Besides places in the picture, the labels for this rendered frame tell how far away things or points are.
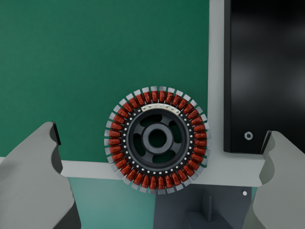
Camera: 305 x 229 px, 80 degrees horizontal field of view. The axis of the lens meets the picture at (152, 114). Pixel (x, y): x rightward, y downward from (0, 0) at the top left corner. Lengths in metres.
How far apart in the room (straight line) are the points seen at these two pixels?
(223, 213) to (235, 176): 0.84
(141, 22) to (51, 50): 0.12
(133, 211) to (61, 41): 0.90
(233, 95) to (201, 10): 0.12
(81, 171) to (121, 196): 0.80
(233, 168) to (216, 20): 0.19
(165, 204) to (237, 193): 0.36
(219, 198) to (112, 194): 0.54
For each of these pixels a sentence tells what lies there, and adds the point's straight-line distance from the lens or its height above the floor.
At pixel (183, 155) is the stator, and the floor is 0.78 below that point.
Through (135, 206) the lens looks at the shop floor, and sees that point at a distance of 1.04.
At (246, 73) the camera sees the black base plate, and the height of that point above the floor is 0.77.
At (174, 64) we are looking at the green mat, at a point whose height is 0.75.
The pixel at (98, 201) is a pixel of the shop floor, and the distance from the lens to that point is 1.07.
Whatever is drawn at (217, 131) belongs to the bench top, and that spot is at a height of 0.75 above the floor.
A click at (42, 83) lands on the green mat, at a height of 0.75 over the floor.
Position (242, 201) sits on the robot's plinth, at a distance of 1.11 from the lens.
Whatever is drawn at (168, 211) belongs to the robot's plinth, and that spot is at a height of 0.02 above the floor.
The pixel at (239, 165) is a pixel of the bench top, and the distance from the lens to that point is 0.25.
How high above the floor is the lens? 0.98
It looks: 83 degrees down
